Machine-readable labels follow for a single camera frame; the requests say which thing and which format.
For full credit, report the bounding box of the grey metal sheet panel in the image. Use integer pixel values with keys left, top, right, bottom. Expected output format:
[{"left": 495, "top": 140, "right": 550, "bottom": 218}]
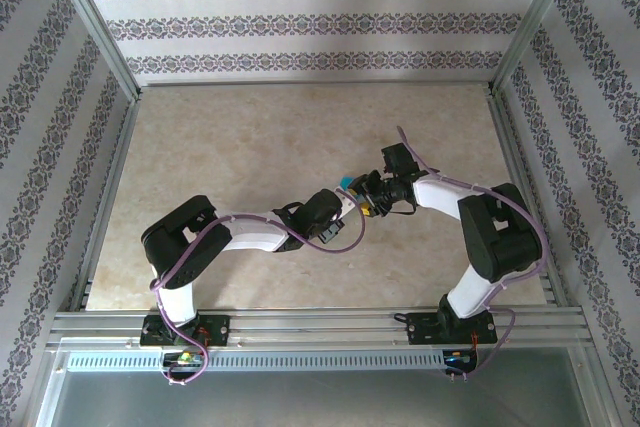
[{"left": 29, "top": 346, "right": 619, "bottom": 427}]

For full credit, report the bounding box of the thin black cable loop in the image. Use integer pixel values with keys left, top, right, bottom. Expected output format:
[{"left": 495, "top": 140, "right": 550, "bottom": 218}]
[{"left": 384, "top": 196, "right": 417, "bottom": 216}]

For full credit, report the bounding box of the white left camera clip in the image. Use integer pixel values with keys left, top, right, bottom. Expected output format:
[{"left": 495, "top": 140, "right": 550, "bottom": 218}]
[{"left": 333, "top": 188, "right": 355, "bottom": 214}]

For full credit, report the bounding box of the aluminium mounting rail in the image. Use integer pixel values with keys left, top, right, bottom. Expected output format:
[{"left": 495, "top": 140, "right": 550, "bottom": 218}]
[{"left": 45, "top": 309, "right": 595, "bottom": 351}]

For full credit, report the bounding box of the aluminium rear rail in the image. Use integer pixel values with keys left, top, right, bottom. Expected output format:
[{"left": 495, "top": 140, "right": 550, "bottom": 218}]
[{"left": 138, "top": 78, "right": 495, "bottom": 89}]

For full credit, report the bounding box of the slotted grey cable duct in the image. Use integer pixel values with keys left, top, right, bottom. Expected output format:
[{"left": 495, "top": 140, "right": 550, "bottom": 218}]
[{"left": 64, "top": 350, "right": 447, "bottom": 373}]

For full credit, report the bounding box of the aluminium side rail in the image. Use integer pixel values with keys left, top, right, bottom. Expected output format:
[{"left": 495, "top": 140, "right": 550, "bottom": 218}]
[
  {"left": 487, "top": 89, "right": 571, "bottom": 309},
  {"left": 67, "top": 96, "right": 144, "bottom": 313}
]

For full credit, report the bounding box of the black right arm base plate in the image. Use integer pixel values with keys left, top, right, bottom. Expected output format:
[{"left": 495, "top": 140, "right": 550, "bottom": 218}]
[{"left": 405, "top": 311, "right": 500, "bottom": 347}]

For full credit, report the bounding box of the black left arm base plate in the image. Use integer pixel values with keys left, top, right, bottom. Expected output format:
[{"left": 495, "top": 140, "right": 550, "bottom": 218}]
[{"left": 139, "top": 314, "right": 232, "bottom": 348}]

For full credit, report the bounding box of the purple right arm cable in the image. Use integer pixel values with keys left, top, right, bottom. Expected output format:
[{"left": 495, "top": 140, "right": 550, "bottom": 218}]
[{"left": 397, "top": 126, "right": 549, "bottom": 383}]

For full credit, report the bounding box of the aluminium frame post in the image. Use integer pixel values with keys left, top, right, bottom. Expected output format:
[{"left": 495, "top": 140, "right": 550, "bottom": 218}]
[
  {"left": 489, "top": 0, "right": 586, "bottom": 96},
  {"left": 42, "top": 0, "right": 144, "bottom": 103}
]

